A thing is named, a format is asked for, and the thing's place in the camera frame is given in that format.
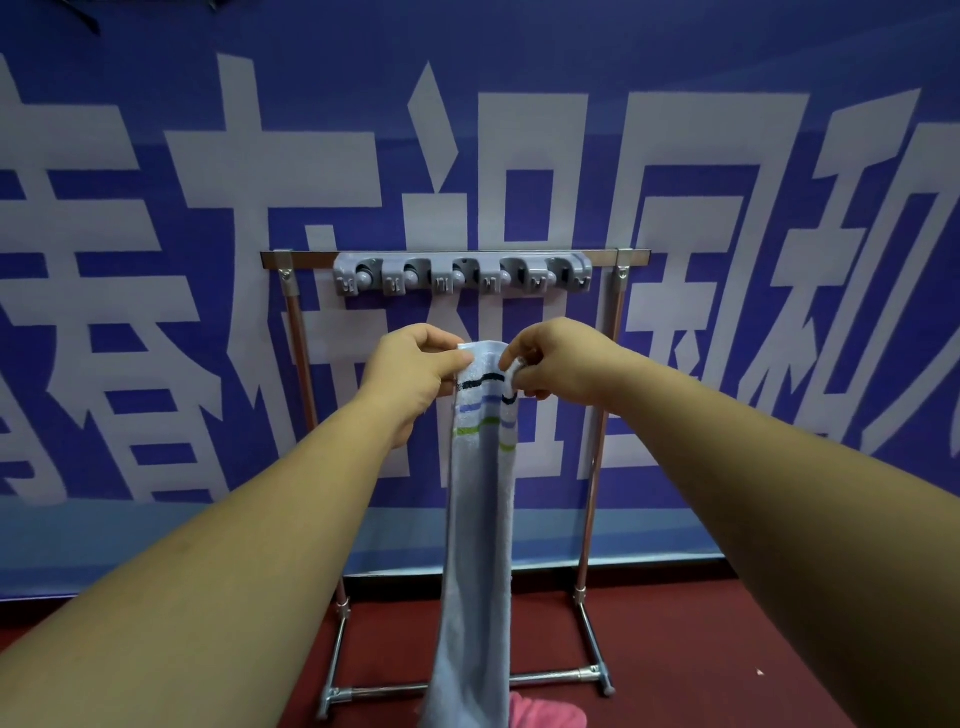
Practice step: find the person's right hand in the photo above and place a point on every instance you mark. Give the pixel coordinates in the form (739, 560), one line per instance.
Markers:
(577, 364)

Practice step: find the person's left hand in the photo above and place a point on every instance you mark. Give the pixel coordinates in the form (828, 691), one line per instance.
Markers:
(409, 371)

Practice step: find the metal towel rack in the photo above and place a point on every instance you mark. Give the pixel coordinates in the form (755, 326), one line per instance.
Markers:
(300, 260)

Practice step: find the striped light blue towel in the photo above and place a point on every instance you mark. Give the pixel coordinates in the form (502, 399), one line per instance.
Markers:
(476, 540)

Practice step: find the pink towel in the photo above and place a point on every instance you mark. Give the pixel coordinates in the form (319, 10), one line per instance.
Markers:
(551, 712)

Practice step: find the person's right forearm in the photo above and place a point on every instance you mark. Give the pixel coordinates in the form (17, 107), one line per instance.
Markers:
(810, 555)

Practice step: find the person's left forearm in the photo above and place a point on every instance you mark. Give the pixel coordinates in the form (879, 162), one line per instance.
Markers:
(210, 592)

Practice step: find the grey plastic clip strip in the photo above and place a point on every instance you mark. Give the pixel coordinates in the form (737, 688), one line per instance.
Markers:
(465, 259)

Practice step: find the blue banner with white characters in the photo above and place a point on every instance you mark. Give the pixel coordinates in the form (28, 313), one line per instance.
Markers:
(675, 52)

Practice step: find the black tape strip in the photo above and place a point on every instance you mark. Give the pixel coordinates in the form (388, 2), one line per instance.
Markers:
(82, 15)

